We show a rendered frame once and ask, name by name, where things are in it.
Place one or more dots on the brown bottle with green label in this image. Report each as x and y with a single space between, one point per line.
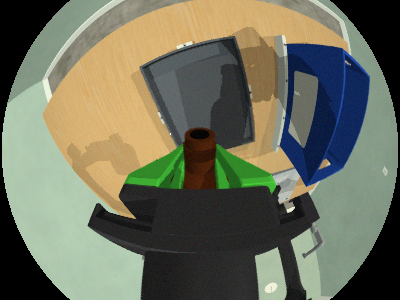
199 155

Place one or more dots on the blue divided crate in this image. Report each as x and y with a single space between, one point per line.
316 83

